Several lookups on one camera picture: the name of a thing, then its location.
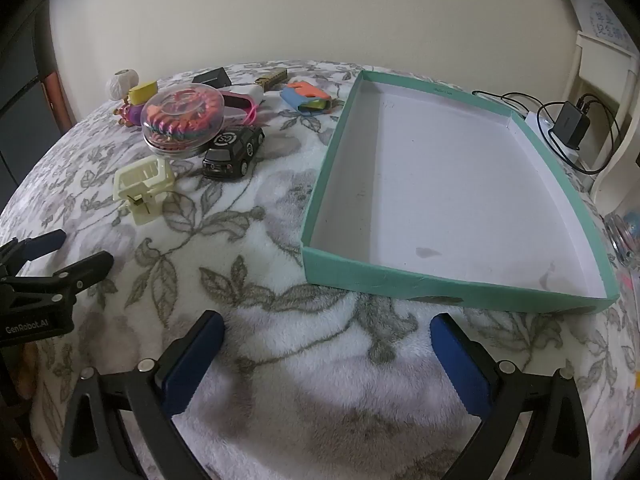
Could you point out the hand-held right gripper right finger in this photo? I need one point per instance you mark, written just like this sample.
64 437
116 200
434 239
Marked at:
460 365

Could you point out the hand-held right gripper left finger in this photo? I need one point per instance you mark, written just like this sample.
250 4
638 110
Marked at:
195 360

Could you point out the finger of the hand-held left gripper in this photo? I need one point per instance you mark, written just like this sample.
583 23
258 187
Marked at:
45 242
87 267

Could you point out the cream plastic clip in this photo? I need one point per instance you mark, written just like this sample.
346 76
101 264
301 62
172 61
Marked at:
142 185

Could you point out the clear round container colourful spring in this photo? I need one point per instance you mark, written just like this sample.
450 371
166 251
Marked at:
180 120

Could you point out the yellow and purple toy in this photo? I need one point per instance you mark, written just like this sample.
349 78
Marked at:
141 92

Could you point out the teal cardboard box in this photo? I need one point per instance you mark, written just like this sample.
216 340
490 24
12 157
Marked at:
450 185

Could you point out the black toy car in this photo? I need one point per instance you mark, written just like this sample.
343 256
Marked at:
230 152

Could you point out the dark cabinet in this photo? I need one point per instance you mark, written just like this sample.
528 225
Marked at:
20 125

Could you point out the grey floral blanket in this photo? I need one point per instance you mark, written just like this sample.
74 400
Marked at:
320 350

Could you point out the white yarn ball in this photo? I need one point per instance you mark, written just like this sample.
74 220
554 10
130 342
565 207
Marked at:
122 83

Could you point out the glass jar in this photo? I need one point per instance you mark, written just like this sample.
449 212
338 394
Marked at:
622 235

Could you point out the small black box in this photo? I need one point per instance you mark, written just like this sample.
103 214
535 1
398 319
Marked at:
212 77

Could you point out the white power strip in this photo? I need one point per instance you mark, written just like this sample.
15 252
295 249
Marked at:
537 122

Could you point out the black charger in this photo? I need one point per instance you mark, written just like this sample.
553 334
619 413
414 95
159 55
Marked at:
570 125

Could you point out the blue and orange pouch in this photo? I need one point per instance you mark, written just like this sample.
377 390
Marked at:
302 97

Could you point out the white wooden furniture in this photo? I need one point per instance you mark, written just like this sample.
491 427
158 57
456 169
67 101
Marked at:
600 60

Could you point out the brown wooden post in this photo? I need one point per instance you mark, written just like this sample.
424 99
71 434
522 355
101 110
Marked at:
55 100

